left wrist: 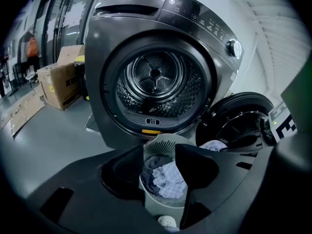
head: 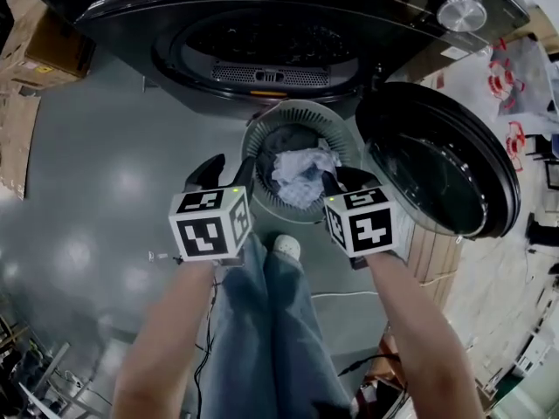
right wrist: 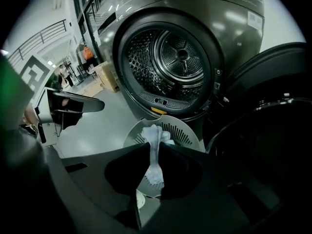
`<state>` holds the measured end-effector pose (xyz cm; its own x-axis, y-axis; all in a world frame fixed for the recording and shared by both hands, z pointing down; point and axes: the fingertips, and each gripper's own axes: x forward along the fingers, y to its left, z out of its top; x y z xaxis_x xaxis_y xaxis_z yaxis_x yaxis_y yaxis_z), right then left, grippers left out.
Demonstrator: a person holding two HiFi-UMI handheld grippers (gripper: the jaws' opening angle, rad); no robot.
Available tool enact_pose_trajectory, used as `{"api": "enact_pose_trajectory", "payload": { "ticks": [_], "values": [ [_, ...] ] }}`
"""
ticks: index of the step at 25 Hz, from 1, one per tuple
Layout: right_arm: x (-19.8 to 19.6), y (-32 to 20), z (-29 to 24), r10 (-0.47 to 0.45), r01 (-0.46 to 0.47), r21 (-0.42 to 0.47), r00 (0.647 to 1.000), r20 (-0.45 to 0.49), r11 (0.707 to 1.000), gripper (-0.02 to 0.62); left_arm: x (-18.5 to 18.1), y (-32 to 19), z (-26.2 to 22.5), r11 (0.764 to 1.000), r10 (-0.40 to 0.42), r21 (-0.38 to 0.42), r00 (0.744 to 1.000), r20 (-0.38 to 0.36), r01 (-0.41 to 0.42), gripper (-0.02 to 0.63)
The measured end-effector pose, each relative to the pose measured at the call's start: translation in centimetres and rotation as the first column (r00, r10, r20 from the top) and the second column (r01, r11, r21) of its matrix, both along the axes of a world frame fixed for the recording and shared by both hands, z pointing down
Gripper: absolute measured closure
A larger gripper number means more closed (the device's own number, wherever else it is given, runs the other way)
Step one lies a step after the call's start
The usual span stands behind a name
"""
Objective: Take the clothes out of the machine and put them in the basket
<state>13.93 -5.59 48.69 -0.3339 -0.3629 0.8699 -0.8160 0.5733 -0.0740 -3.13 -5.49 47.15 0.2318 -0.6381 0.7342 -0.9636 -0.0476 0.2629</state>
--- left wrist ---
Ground blue plaid garment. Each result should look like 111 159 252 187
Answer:
152 140 229 200

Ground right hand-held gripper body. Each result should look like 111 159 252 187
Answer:
259 54 312 146

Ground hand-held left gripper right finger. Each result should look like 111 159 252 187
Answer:
175 135 312 230

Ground flattened cardboard sheets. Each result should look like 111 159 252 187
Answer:
0 85 46 137

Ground grey garment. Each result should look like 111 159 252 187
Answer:
140 155 176 197

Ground large brown cardboard box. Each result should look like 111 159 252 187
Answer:
37 62 85 111

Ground black framed glass partition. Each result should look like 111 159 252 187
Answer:
34 0 103 68

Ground black clothes rack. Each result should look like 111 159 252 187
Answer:
14 30 41 83

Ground white laundry basket with clothes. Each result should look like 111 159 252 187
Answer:
138 134 198 229

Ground round black washer door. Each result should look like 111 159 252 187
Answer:
195 92 276 156

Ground black washing machine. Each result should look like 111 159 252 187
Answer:
84 0 244 148

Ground person's left white shoe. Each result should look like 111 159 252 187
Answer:
157 215 177 229

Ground white louvered panel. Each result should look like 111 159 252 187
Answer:
226 0 308 98

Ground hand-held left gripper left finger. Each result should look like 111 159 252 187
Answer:
25 143 159 234

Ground black bin with yellow lid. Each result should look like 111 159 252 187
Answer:
74 55 90 101

